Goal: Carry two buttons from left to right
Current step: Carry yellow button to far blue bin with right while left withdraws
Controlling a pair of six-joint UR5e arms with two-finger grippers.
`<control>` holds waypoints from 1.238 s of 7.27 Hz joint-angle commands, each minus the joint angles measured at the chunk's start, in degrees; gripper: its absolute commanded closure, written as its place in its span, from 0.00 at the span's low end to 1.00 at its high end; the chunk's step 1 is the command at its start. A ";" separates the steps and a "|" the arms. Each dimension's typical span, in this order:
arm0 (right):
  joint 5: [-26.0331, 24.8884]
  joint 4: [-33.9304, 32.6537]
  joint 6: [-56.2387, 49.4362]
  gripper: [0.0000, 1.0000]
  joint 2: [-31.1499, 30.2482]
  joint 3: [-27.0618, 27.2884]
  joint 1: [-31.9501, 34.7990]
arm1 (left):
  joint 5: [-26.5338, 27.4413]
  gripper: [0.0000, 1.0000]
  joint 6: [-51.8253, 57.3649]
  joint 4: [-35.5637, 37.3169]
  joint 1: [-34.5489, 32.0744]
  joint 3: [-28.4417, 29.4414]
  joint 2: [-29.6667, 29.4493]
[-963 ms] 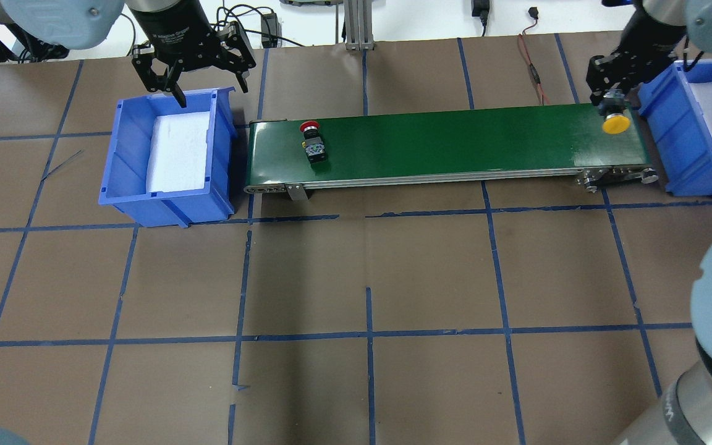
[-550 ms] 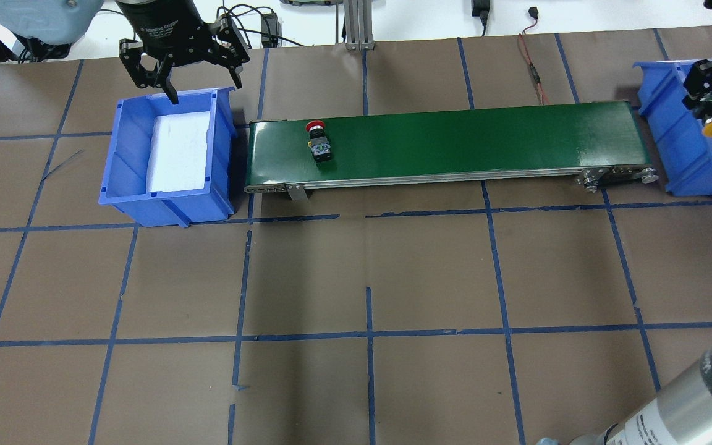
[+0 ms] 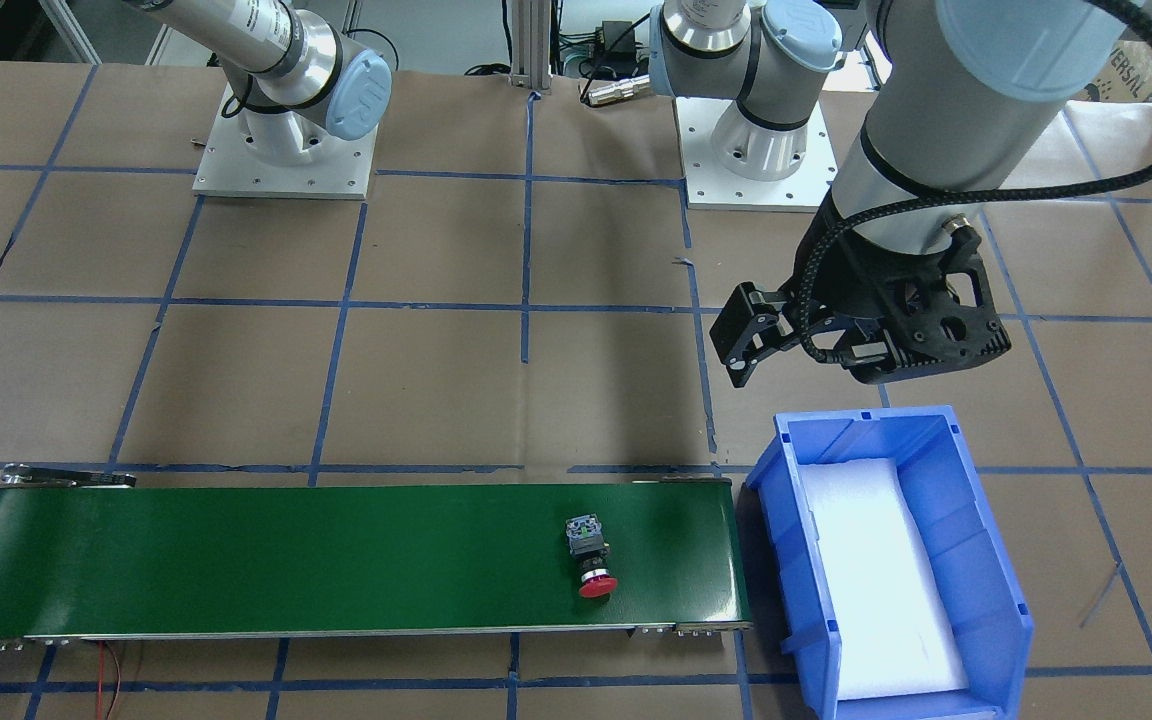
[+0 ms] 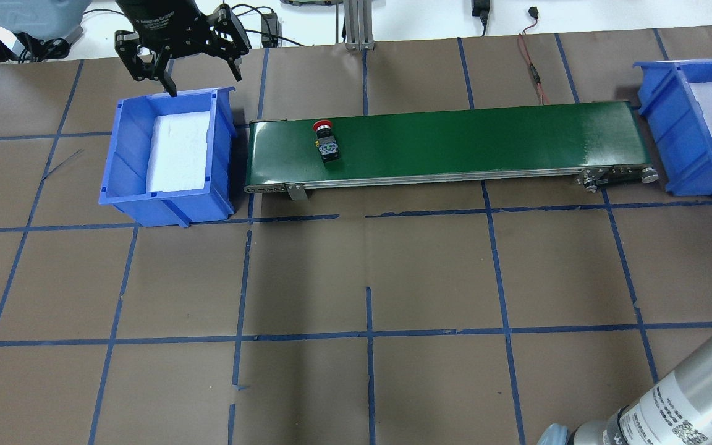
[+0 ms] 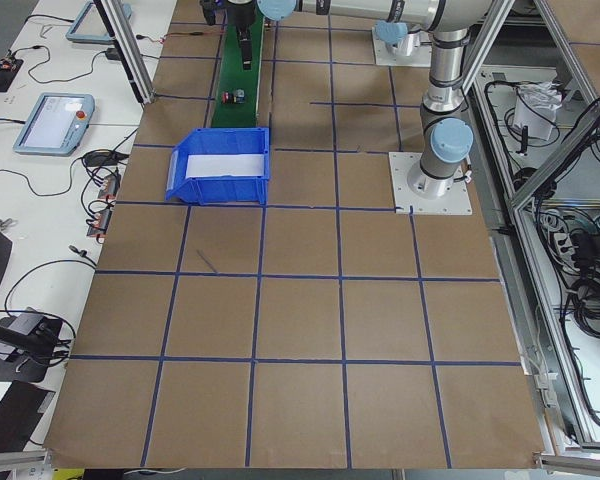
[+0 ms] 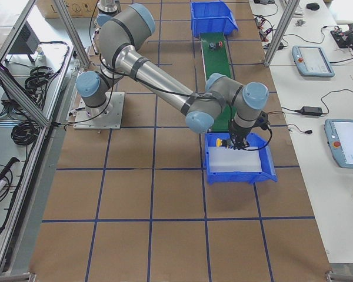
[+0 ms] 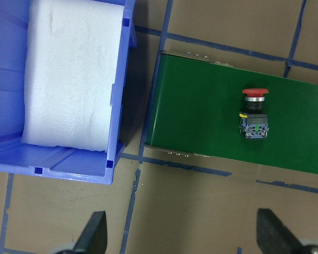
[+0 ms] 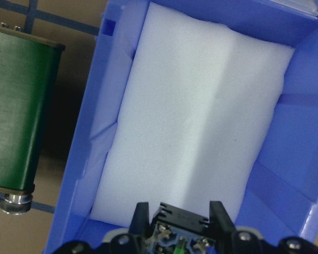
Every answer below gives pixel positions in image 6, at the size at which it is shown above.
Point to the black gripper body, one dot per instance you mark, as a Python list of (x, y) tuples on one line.
[(237, 133)]

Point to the yellow push button switch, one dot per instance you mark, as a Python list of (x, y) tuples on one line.
[(226, 143)]

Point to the red push button switch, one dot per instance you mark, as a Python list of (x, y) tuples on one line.
[(215, 45)]

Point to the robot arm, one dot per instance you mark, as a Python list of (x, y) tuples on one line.
[(119, 40)]

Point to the white foam pad right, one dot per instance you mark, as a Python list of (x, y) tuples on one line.
[(229, 160)]

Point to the blue plastic bin right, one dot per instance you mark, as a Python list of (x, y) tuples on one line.
[(256, 144)]

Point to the blue plastic bin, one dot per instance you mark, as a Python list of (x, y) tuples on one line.
[(256, 144), (212, 17)]

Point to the black power adapter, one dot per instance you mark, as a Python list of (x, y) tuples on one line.
[(311, 111)]

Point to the green conveyor belt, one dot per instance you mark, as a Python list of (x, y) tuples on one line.
[(216, 63)]

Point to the teach pendant far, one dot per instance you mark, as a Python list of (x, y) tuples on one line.
[(311, 61)]

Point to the teach pendant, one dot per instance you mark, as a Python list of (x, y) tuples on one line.
[(311, 61), (339, 133)]

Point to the teach pendant near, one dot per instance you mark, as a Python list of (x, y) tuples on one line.
[(339, 133)]

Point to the blue plastic bin left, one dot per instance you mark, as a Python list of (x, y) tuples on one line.
[(212, 17)]

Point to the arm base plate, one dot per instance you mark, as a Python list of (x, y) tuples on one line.
[(107, 116)]

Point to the aluminium frame post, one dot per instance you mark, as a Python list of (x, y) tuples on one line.
[(280, 31)]

